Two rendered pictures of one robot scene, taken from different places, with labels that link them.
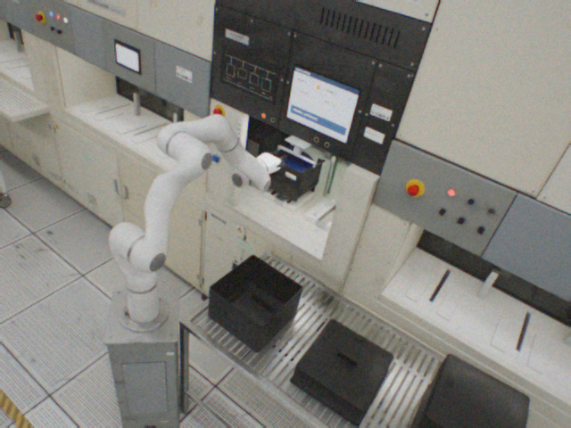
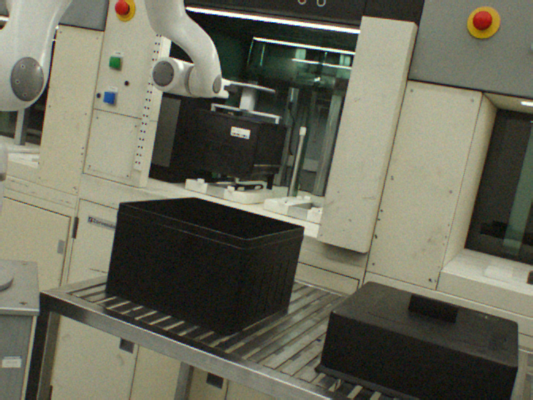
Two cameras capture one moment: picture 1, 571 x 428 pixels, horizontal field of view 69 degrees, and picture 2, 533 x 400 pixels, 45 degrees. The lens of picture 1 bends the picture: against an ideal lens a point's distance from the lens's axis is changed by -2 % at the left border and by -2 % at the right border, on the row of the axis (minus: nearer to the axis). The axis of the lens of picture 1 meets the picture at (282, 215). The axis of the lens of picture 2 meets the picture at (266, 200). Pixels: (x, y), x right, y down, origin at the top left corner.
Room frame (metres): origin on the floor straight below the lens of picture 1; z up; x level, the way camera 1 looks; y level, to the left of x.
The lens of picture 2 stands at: (-0.06, 0.10, 1.15)
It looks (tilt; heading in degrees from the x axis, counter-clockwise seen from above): 8 degrees down; 353
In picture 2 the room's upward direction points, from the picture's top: 11 degrees clockwise
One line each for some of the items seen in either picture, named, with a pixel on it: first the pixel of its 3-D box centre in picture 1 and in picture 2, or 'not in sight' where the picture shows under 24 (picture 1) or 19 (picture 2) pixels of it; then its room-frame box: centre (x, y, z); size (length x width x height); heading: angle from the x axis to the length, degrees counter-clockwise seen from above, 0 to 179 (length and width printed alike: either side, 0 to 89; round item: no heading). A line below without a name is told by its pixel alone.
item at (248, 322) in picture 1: (254, 300); (208, 257); (1.17, 0.05, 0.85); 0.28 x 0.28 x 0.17; 60
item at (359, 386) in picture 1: (344, 366); (426, 336); (0.95, -0.33, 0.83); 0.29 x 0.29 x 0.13; 63
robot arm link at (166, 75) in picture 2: (247, 175); (178, 77); (1.57, 0.18, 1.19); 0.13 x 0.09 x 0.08; 151
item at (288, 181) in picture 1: (294, 168); (241, 136); (1.93, -0.02, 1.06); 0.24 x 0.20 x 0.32; 60
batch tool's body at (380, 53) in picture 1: (319, 180); (280, 168); (1.99, -0.16, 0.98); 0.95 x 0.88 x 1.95; 150
